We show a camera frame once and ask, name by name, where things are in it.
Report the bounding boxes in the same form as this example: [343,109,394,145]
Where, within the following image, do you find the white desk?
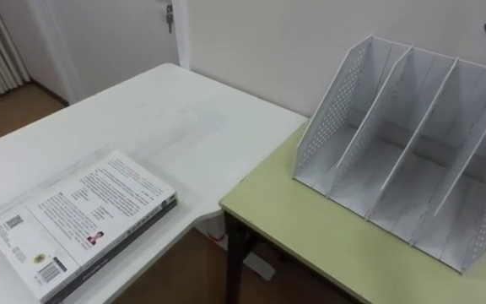
[0,62,309,304]

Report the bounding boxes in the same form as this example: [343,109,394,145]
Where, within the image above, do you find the green table with black legs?
[219,120,486,304]

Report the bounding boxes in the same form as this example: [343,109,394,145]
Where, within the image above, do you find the keys in door lock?
[165,3,175,35]

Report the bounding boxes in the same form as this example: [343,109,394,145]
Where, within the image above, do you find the white perforated file rack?
[292,34,486,275]

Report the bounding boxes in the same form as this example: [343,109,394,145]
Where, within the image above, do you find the white door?
[26,0,191,105]

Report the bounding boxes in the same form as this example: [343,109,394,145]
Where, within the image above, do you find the white book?
[0,149,179,304]

